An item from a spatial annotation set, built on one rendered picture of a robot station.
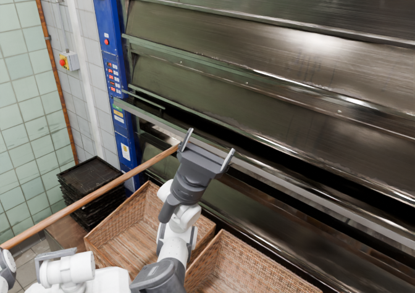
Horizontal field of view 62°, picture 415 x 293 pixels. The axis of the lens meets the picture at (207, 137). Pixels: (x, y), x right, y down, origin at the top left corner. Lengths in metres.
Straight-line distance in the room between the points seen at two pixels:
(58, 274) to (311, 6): 1.01
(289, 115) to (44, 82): 1.84
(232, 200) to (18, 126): 1.62
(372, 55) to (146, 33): 0.99
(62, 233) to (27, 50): 1.19
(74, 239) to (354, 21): 1.87
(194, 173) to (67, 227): 1.61
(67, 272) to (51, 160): 2.06
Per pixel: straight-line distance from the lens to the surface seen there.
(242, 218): 1.70
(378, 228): 1.17
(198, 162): 0.81
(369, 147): 1.22
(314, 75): 1.18
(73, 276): 0.90
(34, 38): 2.59
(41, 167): 2.89
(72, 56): 2.31
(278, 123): 1.33
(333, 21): 1.15
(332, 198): 1.18
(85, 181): 2.16
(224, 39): 1.37
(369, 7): 1.11
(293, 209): 1.49
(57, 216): 1.50
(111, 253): 2.13
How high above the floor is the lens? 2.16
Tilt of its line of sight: 31 degrees down
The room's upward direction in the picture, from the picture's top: straight up
